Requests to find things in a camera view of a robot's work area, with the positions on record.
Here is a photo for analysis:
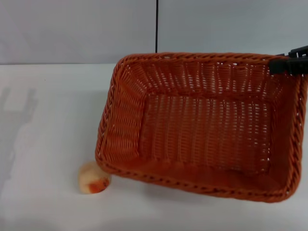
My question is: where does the orange woven wicker basket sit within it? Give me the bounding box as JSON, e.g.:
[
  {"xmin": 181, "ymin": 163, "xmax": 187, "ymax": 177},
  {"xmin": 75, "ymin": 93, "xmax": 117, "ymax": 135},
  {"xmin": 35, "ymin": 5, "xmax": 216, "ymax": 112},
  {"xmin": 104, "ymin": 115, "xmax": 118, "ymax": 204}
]
[{"xmin": 94, "ymin": 51, "xmax": 308, "ymax": 204}]

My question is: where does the pale peach fruit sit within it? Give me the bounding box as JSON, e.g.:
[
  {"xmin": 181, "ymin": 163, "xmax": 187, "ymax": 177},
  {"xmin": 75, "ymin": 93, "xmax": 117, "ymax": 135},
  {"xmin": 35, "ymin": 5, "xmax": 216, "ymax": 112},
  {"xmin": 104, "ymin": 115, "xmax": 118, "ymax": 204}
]
[{"xmin": 78, "ymin": 161, "xmax": 111, "ymax": 194}]

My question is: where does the black vertical wall strip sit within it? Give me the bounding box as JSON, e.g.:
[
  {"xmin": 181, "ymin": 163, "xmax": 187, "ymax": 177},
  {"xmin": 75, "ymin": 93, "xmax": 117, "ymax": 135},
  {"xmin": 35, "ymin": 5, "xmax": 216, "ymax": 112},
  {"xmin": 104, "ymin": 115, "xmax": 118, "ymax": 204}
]
[{"xmin": 154, "ymin": 0, "xmax": 160, "ymax": 53}]

